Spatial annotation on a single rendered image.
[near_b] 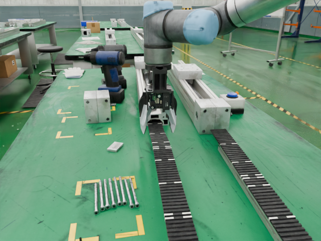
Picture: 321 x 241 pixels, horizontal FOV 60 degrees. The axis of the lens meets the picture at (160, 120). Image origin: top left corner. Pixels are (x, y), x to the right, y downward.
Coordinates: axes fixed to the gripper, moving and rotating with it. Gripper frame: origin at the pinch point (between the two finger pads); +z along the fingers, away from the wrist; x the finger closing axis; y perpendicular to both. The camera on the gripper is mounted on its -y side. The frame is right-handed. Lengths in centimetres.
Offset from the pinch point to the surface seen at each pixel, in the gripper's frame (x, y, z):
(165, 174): -0.2, 21.6, 2.1
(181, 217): 1.0, 36.4, 1.9
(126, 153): -9.5, 4.8, 5.3
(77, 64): -57, -185, 15
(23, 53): -184, -413, 37
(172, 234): -1.3, 40.2, 1.9
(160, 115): 2.2, -14.7, 1.5
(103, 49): -20, -64, -15
